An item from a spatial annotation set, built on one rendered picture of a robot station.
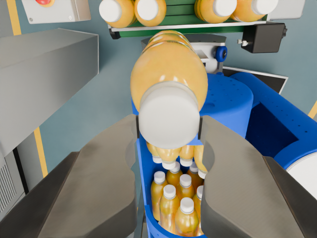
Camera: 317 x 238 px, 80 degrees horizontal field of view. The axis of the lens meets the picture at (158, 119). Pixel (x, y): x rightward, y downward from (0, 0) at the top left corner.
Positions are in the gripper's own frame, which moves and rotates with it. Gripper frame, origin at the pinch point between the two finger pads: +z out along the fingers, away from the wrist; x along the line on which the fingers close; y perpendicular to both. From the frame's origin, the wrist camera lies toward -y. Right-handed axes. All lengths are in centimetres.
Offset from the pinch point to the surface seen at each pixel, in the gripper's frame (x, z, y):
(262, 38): 23.9, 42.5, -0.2
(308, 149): 47, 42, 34
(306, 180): 49, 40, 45
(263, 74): 69, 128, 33
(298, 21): 91, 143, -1
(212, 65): 14, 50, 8
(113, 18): -10.9, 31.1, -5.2
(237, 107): 13.3, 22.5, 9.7
